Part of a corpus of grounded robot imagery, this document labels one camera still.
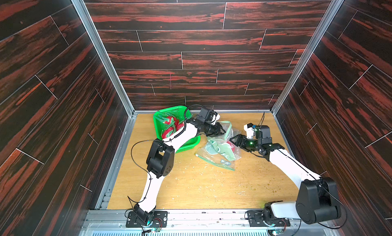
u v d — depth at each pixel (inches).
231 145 34.0
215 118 30.9
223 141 33.0
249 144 29.2
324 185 16.7
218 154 37.4
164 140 22.6
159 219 28.3
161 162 21.7
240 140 29.7
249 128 31.0
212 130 31.6
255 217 28.9
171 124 36.5
